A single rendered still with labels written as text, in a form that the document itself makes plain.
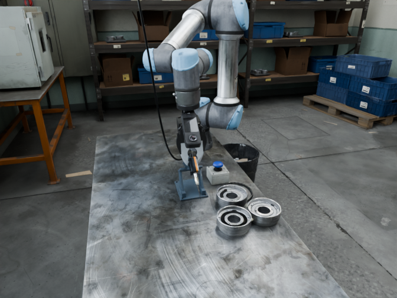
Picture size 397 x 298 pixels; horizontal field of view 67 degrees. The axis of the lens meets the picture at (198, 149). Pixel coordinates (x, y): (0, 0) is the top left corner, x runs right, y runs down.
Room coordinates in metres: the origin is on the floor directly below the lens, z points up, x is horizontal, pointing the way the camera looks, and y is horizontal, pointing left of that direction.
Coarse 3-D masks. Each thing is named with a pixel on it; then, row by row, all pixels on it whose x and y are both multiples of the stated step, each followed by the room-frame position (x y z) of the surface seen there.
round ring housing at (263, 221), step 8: (256, 200) 0.83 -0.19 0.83; (264, 200) 0.83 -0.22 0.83; (272, 200) 0.82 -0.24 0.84; (248, 208) 0.78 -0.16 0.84; (256, 208) 0.79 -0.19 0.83; (264, 208) 0.81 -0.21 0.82; (280, 208) 0.78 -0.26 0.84; (256, 216) 0.74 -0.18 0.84; (264, 216) 0.74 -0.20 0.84; (272, 216) 0.74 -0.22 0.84; (280, 216) 0.76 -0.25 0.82; (256, 224) 0.75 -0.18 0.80; (264, 224) 0.74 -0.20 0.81; (272, 224) 0.74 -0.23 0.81
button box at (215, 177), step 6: (210, 168) 1.04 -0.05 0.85; (222, 168) 1.03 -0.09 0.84; (210, 174) 1.00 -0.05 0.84; (216, 174) 0.99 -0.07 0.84; (222, 174) 0.99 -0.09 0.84; (228, 174) 1.00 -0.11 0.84; (210, 180) 1.00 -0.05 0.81; (216, 180) 0.99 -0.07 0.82; (222, 180) 0.99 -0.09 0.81; (228, 180) 1.00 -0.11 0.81
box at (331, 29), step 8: (320, 16) 5.08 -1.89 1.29; (328, 16) 5.34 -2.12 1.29; (344, 16) 5.17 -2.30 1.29; (320, 24) 5.09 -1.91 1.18; (328, 24) 4.93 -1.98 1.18; (336, 24) 4.95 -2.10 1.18; (344, 24) 4.98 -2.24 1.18; (320, 32) 5.07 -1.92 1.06; (328, 32) 4.92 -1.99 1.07; (336, 32) 4.94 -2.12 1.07; (344, 32) 4.97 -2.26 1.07
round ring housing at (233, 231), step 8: (224, 208) 0.78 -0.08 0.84; (232, 208) 0.79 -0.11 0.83; (240, 208) 0.78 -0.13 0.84; (232, 216) 0.76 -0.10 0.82; (240, 216) 0.75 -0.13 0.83; (248, 216) 0.75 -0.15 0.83; (224, 224) 0.70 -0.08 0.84; (232, 224) 0.72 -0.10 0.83; (248, 224) 0.71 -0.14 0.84; (224, 232) 0.71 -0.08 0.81; (232, 232) 0.69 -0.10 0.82; (240, 232) 0.69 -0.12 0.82
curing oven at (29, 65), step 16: (0, 16) 2.50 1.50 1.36; (16, 16) 2.53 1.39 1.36; (32, 16) 2.60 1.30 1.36; (0, 32) 2.50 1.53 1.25; (16, 32) 2.53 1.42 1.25; (32, 32) 2.57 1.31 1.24; (0, 48) 2.49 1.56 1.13; (16, 48) 2.52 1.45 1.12; (32, 48) 2.55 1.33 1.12; (48, 48) 2.96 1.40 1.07; (0, 64) 2.48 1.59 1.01; (16, 64) 2.51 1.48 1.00; (32, 64) 2.54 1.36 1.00; (48, 64) 2.81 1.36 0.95; (0, 80) 2.47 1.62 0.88; (16, 80) 2.50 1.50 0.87; (32, 80) 2.54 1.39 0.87
